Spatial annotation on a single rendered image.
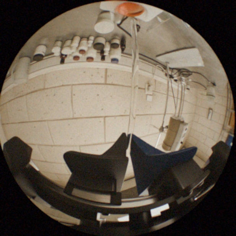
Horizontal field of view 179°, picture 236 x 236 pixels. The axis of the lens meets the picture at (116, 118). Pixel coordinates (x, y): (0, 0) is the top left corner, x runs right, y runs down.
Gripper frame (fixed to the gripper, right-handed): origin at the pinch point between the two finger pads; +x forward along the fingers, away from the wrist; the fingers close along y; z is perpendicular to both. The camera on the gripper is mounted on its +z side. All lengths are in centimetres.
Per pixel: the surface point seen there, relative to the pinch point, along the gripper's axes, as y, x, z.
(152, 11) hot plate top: -4.9, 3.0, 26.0
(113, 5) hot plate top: 3.1, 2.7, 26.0
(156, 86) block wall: -34, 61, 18
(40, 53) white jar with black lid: 39, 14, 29
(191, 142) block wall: -223, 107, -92
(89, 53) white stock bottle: 16.2, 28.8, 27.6
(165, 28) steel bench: -14.7, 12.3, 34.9
